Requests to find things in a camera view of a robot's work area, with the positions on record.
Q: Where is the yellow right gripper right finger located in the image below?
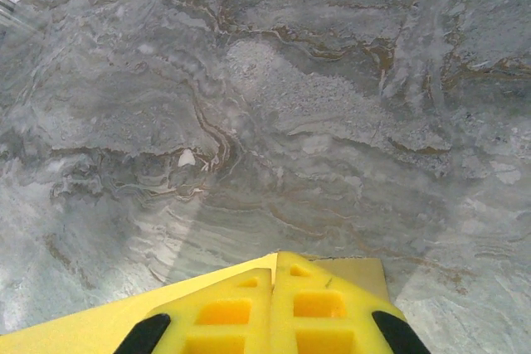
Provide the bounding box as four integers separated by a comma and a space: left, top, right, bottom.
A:
271, 250, 428, 354

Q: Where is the yellow and white paper box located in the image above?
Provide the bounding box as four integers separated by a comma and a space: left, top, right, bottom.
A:
0, 250, 389, 354

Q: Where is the aluminium frame post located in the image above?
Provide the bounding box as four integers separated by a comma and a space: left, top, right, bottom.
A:
0, 0, 41, 36

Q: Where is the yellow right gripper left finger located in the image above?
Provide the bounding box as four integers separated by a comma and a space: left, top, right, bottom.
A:
118, 267, 273, 354

